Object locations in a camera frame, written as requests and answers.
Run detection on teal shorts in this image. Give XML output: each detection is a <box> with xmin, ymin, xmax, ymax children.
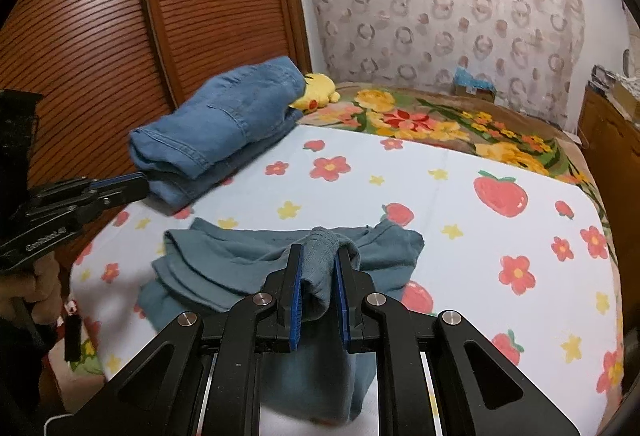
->
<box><xmin>137</xmin><ymin>216</ymin><xmax>426</xmax><ymax>424</ymax></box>

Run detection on white flower-print bed sheet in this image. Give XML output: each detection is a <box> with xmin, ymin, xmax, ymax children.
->
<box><xmin>70</xmin><ymin>121</ymin><xmax>626</xmax><ymax>436</ymax></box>

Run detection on brown floral blanket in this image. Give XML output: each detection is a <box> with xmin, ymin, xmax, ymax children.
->
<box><xmin>297</xmin><ymin>84</ymin><xmax>613</xmax><ymax>262</ymax></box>

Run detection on small cardboard box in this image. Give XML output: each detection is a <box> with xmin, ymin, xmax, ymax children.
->
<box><xmin>452</xmin><ymin>80</ymin><xmax>501</xmax><ymax>101</ymax></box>

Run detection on wooden cabinet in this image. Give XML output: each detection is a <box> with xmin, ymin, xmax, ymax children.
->
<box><xmin>577</xmin><ymin>84</ymin><xmax>640</xmax><ymax>197</ymax></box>

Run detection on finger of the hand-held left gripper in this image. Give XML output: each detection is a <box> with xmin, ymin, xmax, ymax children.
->
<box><xmin>27</xmin><ymin>172</ymin><xmax>151</xmax><ymax>208</ymax></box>
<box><xmin>27</xmin><ymin>190</ymin><xmax>149</xmax><ymax>242</ymax></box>

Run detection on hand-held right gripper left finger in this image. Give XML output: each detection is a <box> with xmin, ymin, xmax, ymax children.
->
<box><xmin>102</xmin><ymin>243</ymin><xmax>304</xmax><ymax>436</ymax></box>

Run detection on black strap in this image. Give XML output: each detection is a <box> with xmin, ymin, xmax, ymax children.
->
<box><xmin>64</xmin><ymin>315</ymin><xmax>83</xmax><ymax>363</ymax></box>

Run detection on wooden louvered wardrobe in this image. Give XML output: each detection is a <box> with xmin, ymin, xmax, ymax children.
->
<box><xmin>0</xmin><ymin>0</ymin><xmax>313</xmax><ymax>197</ymax></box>

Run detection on open cardboard box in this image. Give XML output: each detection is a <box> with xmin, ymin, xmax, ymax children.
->
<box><xmin>612</xmin><ymin>79</ymin><xmax>640</xmax><ymax>117</ymax></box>

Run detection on yellow plush toy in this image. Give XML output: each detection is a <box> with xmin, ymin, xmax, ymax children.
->
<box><xmin>289</xmin><ymin>72</ymin><xmax>341</xmax><ymax>112</ymax></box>

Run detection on folded blue jeans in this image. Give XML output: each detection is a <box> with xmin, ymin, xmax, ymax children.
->
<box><xmin>129</xmin><ymin>55</ymin><xmax>307</xmax><ymax>208</ymax></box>

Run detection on person's left hand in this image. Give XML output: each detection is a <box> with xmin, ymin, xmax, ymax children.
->
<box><xmin>17</xmin><ymin>252</ymin><xmax>63</xmax><ymax>317</ymax></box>

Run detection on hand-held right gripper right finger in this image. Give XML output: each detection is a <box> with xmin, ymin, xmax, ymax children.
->
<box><xmin>334</xmin><ymin>247</ymin><xmax>583</xmax><ymax>436</ymax></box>

